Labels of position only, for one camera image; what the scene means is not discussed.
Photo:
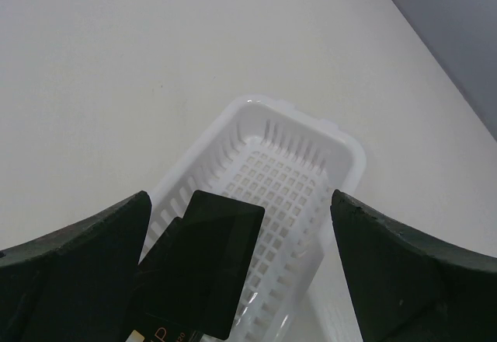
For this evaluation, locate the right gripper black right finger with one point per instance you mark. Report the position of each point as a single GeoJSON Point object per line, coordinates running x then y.
{"type": "Point", "coordinates": [406, 285]}

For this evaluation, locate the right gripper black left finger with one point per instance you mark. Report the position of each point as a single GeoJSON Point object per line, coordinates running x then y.
{"type": "Point", "coordinates": [74, 284]}

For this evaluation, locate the black credit card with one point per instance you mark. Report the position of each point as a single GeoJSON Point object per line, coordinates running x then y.
{"type": "Point", "coordinates": [208, 263]}

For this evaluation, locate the black card with gold print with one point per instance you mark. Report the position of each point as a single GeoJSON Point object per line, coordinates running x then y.
{"type": "Point", "coordinates": [155, 295]}

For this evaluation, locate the white plastic basket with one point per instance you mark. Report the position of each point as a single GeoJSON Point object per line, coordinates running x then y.
{"type": "Point", "coordinates": [266, 152]}

